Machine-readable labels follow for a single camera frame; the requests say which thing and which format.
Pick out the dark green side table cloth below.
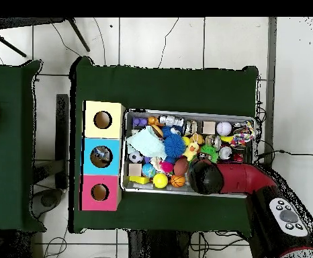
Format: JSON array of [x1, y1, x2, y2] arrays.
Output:
[[0, 60, 46, 232]]

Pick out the yellow plush duck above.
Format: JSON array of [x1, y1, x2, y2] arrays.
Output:
[[183, 141, 200, 162]]

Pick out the wooden box with three holes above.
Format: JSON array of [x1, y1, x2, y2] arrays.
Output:
[[79, 100, 126, 212]]

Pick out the black power cable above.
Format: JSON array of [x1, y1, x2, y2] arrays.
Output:
[[257, 148, 313, 161]]

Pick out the toy hamburger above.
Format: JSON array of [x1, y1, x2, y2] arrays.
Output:
[[151, 124, 165, 138]]

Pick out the blue spiky ball with eyes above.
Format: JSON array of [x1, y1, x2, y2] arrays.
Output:
[[161, 125, 183, 136]]

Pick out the small soccer ball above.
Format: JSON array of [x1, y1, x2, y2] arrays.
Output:
[[128, 150, 144, 164]]

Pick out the black panel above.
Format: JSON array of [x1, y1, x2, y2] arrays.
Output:
[[55, 93, 70, 189]]

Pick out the mint green cloth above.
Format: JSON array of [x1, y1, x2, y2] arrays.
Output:
[[126, 125, 167, 159]]

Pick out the clear bottle with blue label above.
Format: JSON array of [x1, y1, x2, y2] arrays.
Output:
[[92, 146, 111, 163]]

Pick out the black tripod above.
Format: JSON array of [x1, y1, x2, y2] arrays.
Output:
[[0, 17, 91, 58]]

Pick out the shallow metal mesh bin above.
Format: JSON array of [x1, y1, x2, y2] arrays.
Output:
[[120, 108, 257, 199]]

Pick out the silver toy robot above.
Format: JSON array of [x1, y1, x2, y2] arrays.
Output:
[[158, 114, 185, 128]]

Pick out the green spiky ball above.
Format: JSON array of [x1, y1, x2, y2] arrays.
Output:
[[199, 144, 219, 163]]

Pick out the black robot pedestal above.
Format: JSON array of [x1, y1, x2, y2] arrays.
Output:
[[128, 230, 191, 258]]

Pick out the yellow foam ball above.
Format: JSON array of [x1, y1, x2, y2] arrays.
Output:
[[152, 173, 169, 189]]

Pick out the grey stand base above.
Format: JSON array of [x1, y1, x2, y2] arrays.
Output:
[[31, 187, 66, 219]]

